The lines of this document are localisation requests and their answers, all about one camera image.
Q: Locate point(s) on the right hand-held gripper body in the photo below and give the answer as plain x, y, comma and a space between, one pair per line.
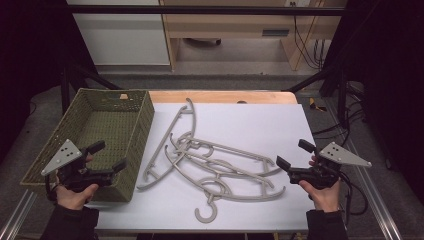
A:
336, 155

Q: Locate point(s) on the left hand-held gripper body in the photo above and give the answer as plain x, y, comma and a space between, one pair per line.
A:
63, 156

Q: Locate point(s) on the green woven basket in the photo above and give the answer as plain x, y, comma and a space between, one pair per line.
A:
110, 123

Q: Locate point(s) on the person's right hand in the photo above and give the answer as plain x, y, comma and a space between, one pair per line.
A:
325, 198

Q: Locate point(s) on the person's left hand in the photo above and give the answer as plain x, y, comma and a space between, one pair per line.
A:
75, 200

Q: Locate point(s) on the yellow and black tool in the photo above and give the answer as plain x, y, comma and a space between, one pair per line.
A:
315, 105

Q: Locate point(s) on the white table sheet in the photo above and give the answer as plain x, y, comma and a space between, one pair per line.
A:
253, 126

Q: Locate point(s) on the black metal stand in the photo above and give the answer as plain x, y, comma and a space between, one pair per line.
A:
66, 86
341, 93

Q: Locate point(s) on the black curtain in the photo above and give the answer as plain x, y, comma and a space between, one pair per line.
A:
30, 50
393, 66

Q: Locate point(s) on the white cabinet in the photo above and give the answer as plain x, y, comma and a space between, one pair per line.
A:
123, 40

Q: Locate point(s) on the light wooden desk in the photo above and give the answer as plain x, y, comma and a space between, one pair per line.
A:
226, 25

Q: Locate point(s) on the aluminium rail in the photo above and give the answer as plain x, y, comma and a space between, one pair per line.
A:
376, 200
16, 216

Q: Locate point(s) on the black horizontal frame bar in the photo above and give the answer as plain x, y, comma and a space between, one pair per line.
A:
200, 10

